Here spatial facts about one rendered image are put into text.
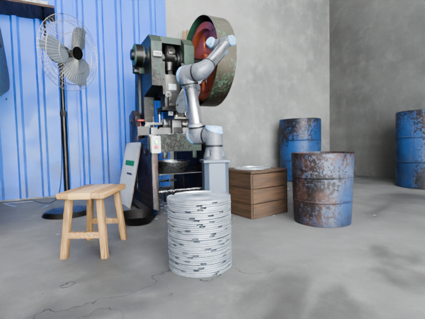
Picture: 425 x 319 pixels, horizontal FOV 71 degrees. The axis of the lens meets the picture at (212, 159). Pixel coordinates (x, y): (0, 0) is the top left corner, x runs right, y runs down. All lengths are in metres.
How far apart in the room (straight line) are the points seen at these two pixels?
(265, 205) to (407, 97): 3.10
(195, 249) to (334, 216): 1.09
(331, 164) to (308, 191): 0.23
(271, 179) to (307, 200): 0.37
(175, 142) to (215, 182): 0.70
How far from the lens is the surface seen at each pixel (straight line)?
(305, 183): 2.06
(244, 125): 4.49
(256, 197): 2.23
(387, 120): 5.01
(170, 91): 2.72
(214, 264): 1.33
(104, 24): 4.03
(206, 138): 2.00
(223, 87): 2.70
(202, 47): 3.10
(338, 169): 2.05
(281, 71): 5.02
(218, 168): 1.96
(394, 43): 5.13
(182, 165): 2.65
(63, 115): 2.74
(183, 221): 1.27
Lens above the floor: 0.56
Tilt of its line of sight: 3 degrees down
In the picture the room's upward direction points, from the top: 1 degrees counter-clockwise
